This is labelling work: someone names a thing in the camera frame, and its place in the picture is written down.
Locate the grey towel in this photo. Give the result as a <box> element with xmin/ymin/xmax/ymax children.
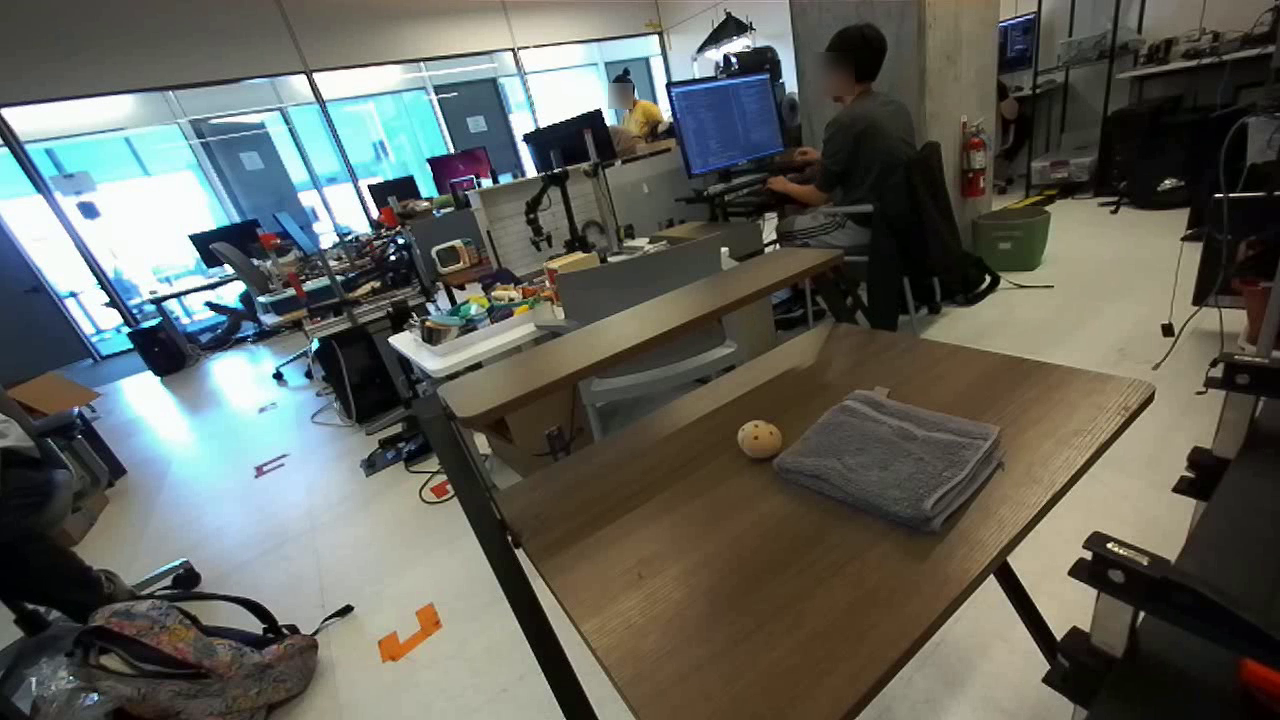
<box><xmin>774</xmin><ymin>389</ymin><xmax>1005</xmax><ymax>533</ymax></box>

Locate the black tripod pole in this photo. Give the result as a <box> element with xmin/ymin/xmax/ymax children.
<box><xmin>414</xmin><ymin>389</ymin><xmax>595</xmax><ymax>720</ymax></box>

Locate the red fire extinguisher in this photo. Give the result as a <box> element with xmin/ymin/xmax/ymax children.
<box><xmin>962</xmin><ymin>120</ymin><xmax>987</xmax><ymax>201</ymax></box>

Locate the long brown wooden desk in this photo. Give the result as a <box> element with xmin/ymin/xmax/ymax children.
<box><xmin>438</xmin><ymin>247</ymin><xmax>841</xmax><ymax>424</ymax></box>

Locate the grey office chair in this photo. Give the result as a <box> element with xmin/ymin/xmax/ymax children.
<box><xmin>582</xmin><ymin>339</ymin><xmax>738</xmax><ymax>439</ymax></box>

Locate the seated person dark shirt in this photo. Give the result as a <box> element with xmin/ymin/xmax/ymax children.
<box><xmin>770</xmin><ymin>20</ymin><xmax>917</xmax><ymax>254</ymax></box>

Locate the blue computer monitor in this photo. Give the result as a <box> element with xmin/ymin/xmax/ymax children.
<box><xmin>669</xmin><ymin>75</ymin><xmax>784</xmax><ymax>181</ymax></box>

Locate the patterned backpack on floor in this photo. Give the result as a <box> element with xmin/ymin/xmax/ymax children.
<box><xmin>69</xmin><ymin>593</ymin><xmax>322</xmax><ymax>720</ymax></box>

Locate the round beige cookie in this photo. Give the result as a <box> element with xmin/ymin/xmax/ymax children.
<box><xmin>738</xmin><ymin>420</ymin><xmax>784</xmax><ymax>459</ymax></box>

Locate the person in yellow shirt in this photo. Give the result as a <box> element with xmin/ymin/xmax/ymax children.
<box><xmin>611</xmin><ymin>72</ymin><xmax>664</xmax><ymax>140</ymax></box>

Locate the green storage bin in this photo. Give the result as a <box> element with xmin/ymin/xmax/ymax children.
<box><xmin>972</xmin><ymin>208</ymin><xmax>1052</xmax><ymax>271</ymax></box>

